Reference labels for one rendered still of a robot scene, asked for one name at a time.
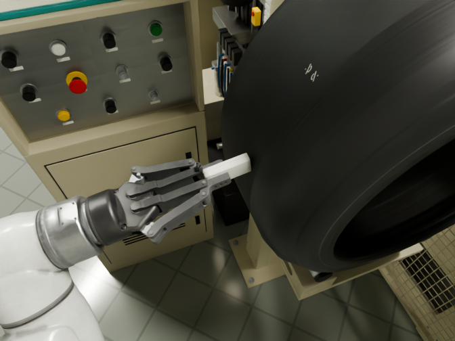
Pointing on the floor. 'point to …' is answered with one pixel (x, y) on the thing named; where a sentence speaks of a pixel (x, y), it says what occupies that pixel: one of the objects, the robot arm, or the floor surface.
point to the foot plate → (255, 275)
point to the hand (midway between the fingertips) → (227, 170)
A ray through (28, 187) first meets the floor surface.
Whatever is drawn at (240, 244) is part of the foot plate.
